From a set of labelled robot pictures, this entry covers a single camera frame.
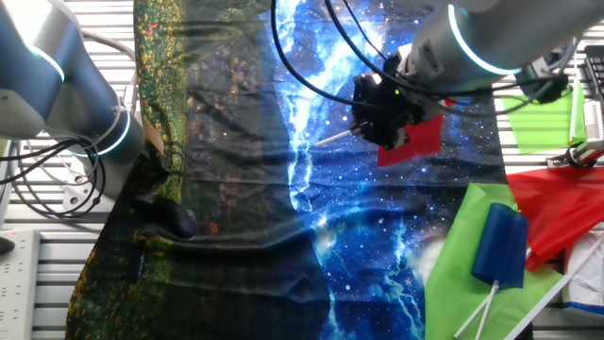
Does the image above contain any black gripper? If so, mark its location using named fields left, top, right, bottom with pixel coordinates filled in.
left=349, top=73, right=426, bottom=151

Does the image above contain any small red flag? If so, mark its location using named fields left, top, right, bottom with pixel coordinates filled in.
left=313, top=97, right=457, bottom=168

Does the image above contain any small green flag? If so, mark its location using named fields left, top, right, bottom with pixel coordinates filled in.
left=500, top=56, right=589, bottom=156

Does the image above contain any small blue flag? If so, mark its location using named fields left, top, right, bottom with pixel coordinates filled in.
left=454, top=202, right=529, bottom=340

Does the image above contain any large green flag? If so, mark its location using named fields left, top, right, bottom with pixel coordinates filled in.
left=424, top=182, right=604, bottom=340

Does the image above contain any large red flag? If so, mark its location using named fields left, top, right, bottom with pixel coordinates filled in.
left=507, top=165, right=604, bottom=272

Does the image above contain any galaxy print cloth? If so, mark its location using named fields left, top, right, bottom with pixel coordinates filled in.
left=65, top=0, right=534, bottom=340

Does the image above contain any tan cardboard piece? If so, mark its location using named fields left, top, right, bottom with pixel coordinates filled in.
left=141, top=112, right=166, bottom=157

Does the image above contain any white power strip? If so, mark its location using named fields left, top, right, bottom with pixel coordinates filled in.
left=0, top=229, right=42, bottom=340

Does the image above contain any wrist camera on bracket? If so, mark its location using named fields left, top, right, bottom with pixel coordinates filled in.
left=516, top=46, right=571, bottom=105

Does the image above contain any white hose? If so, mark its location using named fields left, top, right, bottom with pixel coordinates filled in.
left=77, top=28, right=141, bottom=117

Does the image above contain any black base cable bundle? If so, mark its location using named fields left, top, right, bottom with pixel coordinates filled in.
left=0, top=135, right=109, bottom=219

